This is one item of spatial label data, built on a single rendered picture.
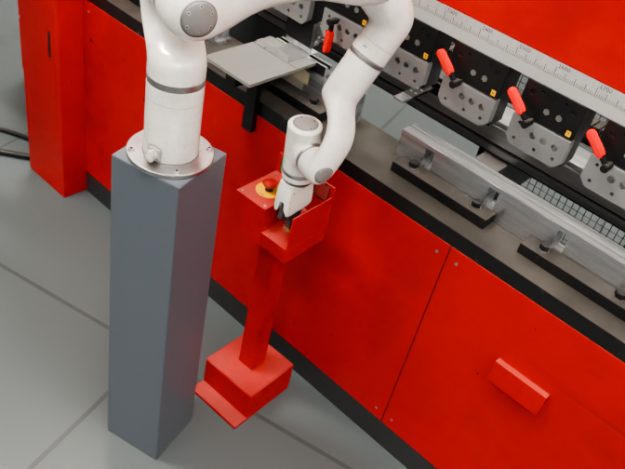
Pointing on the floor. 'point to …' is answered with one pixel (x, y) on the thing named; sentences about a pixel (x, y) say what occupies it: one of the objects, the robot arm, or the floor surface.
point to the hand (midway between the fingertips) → (291, 221)
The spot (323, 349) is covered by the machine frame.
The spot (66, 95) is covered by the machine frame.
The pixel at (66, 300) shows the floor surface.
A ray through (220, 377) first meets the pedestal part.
